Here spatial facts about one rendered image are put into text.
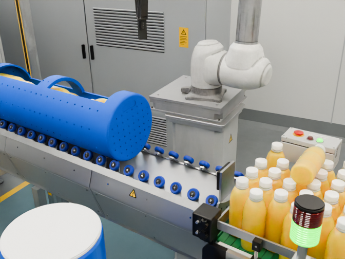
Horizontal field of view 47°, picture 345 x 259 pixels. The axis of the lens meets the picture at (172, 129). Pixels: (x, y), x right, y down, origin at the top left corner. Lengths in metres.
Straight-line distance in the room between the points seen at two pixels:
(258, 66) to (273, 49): 2.34
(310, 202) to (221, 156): 1.12
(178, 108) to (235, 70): 0.35
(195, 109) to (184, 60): 1.17
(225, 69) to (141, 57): 1.48
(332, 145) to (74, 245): 0.95
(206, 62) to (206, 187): 0.63
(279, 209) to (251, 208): 0.08
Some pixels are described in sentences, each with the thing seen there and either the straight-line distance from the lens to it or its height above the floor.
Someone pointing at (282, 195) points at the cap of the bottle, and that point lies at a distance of 1.21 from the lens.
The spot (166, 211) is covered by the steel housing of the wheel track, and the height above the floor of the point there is 0.86.
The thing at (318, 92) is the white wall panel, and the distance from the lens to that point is 4.15.
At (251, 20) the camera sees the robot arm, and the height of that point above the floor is 1.46.
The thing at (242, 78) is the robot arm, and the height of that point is 1.22.
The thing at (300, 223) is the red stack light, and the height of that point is 1.22.
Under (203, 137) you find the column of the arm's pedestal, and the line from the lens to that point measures 1.95.
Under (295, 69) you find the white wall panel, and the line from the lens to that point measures 4.12.
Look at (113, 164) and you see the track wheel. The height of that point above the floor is 0.97.
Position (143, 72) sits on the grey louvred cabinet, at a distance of 3.26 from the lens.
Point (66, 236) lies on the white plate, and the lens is 1.18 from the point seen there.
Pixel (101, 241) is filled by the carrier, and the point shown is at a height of 1.01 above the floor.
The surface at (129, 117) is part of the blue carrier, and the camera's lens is 1.60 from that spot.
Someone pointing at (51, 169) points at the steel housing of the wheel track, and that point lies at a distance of 1.91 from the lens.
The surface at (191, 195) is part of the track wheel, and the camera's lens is 1.43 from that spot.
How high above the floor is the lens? 1.76
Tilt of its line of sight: 25 degrees down
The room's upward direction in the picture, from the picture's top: 1 degrees counter-clockwise
